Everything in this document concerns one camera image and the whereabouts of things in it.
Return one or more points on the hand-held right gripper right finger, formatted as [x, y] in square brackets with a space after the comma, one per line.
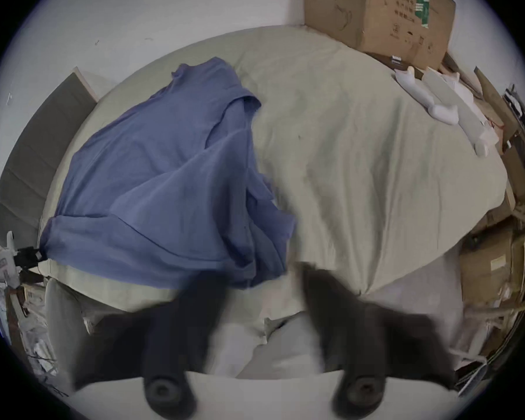
[358, 344]

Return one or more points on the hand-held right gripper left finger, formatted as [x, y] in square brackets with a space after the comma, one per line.
[170, 344]

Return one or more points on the brown carton with white label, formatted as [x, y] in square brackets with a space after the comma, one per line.
[485, 260]

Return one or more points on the blue shirt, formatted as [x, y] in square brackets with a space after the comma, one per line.
[157, 190]

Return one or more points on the grey padded headboard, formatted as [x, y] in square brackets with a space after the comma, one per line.
[39, 151]

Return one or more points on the pile of flat cardboard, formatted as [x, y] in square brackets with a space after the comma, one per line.
[514, 147]

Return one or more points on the white foam packing piece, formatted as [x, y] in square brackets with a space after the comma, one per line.
[468, 116]
[435, 103]

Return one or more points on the large brown carton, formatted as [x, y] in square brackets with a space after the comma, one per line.
[376, 11]

